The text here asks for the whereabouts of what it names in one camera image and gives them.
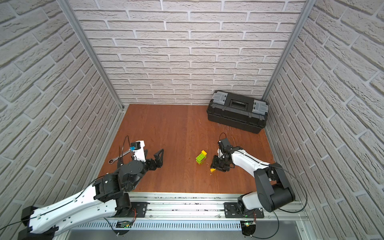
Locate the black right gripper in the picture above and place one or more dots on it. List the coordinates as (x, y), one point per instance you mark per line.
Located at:
(215, 165)

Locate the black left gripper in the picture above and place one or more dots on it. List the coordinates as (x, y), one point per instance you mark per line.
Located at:
(152, 162)

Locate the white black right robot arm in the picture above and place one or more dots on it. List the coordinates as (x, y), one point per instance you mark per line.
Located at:
(273, 187)

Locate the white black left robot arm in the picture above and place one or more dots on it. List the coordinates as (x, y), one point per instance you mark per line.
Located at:
(106, 197)

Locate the silver ratchet wrench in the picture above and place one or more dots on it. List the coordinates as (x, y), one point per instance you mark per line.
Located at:
(111, 161)

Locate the black plastic toolbox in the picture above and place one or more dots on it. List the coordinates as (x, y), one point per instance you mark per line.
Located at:
(238, 111)

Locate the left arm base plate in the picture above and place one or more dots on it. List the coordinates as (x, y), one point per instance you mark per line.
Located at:
(138, 210)

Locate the aluminium front rail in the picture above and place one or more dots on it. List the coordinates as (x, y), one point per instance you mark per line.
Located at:
(195, 207)

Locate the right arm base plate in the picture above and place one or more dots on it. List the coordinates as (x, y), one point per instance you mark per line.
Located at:
(232, 211)

